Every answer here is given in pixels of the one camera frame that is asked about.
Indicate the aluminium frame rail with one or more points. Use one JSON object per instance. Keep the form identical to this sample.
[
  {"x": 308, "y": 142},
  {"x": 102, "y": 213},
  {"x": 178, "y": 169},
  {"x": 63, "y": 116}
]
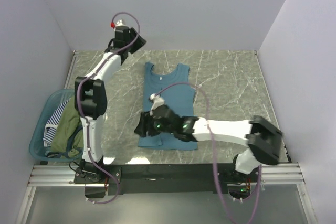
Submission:
[{"x": 63, "y": 176}]

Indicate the blue white striped tank top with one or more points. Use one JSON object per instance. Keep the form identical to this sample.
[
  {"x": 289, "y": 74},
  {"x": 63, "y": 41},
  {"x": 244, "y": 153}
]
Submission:
[{"x": 52, "y": 124}]

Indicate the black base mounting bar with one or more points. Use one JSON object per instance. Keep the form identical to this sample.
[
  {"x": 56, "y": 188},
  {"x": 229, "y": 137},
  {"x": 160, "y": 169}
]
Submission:
[{"x": 151, "y": 178}]

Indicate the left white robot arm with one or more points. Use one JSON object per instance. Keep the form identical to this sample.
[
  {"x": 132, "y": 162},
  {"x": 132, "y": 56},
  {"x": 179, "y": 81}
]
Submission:
[{"x": 91, "y": 99}]

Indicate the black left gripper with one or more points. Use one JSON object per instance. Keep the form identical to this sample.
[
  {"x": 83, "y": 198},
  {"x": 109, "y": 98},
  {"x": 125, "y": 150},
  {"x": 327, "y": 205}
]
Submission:
[{"x": 140, "y": 42}]

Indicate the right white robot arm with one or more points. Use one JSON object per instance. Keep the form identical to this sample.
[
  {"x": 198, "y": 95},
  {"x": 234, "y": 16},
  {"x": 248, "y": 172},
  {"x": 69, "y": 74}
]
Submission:
[{"x": 261, "y": 138}]

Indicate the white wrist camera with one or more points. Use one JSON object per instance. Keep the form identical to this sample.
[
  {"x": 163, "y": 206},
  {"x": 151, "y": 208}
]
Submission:
[
  {"x": 117, "y": 23},
  {"x": 157, "y": 101}
]

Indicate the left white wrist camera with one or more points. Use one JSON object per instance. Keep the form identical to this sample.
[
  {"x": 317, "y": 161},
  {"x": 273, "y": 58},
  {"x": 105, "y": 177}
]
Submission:
[{"x": 117, "y": 23}]

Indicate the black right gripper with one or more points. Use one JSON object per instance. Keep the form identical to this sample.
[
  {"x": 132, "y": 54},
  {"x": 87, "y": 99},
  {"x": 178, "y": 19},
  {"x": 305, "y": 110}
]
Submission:
[{"x": 143, "y": 127}]

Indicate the olive green tank top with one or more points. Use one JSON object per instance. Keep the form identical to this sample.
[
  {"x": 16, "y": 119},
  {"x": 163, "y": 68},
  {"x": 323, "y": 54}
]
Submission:
[{"x": 68, "y": 139}]

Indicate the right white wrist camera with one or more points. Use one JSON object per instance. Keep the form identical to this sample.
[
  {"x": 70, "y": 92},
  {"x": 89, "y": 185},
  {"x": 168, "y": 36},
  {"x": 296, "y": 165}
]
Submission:
[{"x": 157, "y": 101}]

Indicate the translucent teal laundry basket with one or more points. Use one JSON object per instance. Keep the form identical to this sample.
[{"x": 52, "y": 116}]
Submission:
[{"x": 36, "y": 146}]

